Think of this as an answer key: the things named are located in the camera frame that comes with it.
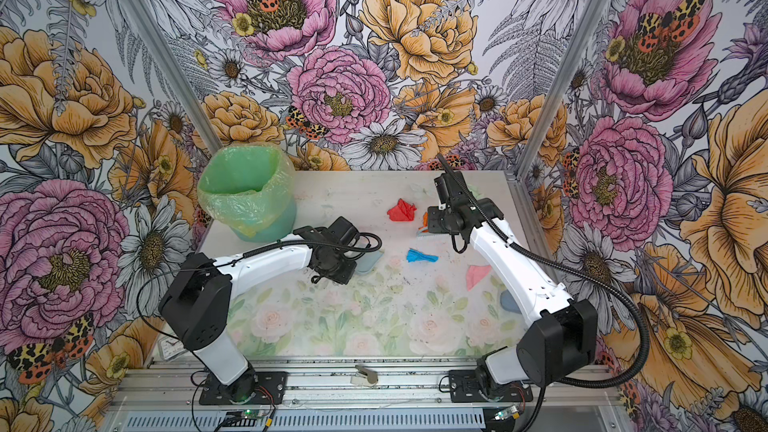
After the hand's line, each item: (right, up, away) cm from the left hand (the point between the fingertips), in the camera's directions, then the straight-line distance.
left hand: (341, 283), depth 87 cm
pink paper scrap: (+40, +1, +7) cm, 41 cm away
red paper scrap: (+18, +20, +19) cm, 33 cm away
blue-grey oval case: (+48, -6, 0) cm, 48 cm away
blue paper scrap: (+22, +6, +11) cm, 25 cm away
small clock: (-43, -15, -8) cm, 46 cm away
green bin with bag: (-24, +27, -4) cm, 36 cm away
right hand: (+27, +16, -6) cm, 32 cm away
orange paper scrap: (+26, +17, +21) cm, 38 cm away
